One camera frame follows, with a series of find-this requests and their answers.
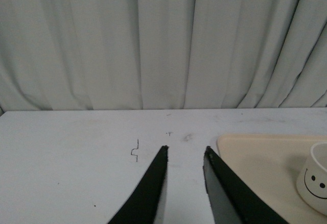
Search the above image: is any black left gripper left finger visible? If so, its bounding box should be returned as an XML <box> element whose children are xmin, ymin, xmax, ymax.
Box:
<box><xmin>109</xmin><ymin>145</ymin><xmax>169</xmax><ymax>224</ymax></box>

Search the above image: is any white pleated curtain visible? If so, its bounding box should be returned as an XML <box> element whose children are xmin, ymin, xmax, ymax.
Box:
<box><xmin>1</xmin><ymin>0</ymin><xmax>326</xmax><ymax>113</ymax></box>

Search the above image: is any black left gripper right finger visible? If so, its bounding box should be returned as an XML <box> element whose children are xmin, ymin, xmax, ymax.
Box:
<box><xmin>203</xmin><ymin>146</ymin><xmax>287</xmax><ymax>223</ymax></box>

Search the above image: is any beige square plate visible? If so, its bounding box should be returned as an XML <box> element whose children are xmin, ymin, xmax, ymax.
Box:
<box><xmin>217</xmin><ymin>134</ymin><xmax>326</xmax><ymax>223</ymax></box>

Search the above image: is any white smiley face mug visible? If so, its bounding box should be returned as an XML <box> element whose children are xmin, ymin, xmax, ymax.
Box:
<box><xmin>296</xmin><ymin>141</ymin><xmax>326</xmax><ymax>215</ymax></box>

